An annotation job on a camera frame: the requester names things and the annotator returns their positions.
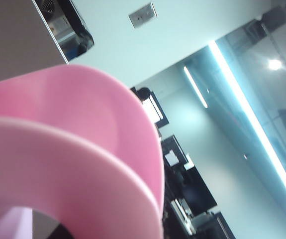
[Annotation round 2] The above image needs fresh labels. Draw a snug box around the pink plastic cup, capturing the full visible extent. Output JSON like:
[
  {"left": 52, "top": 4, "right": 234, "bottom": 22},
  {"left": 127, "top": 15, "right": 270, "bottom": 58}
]
[{"left": 0, "top": 64, "right": 164, "bottom": 239}]

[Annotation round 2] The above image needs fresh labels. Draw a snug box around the black computer monitor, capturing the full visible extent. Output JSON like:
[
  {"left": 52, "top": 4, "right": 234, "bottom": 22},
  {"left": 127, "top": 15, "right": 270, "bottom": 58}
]
[{"left": 130, "top": 86, "right": 170, "bottom": 128}]

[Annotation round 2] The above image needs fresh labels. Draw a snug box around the short ceiling light strip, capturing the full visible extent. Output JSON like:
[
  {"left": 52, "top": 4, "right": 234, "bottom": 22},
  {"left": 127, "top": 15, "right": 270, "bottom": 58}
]
[{"left": 183, "top": 65, "right": 208, "bottom": 109}]

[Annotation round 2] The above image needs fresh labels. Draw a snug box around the long ceiling light strip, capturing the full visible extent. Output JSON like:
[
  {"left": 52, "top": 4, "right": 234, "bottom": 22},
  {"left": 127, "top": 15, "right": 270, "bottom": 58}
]
[{"left": 208, "top": 40, "right": 286, "bottom": 218}]

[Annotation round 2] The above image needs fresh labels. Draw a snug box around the round ceiling lamp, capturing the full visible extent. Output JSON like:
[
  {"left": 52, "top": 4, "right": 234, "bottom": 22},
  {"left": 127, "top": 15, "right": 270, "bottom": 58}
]
[{"left": 268, "top": 58, "right": 283, "bottom": 71}]

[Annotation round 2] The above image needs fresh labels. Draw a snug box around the grey-brown desk partition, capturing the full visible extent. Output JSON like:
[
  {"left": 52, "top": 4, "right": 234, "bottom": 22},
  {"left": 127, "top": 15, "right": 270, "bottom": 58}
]
[{"left": 0, "top": 0, "right": 69, "bottom": 87}]

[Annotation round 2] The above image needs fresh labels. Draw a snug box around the metal wall plate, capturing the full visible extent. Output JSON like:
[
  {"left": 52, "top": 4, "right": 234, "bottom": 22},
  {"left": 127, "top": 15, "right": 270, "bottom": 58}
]
[{"left": 128, "top": 1, "right": 156, "bottom": 28}]

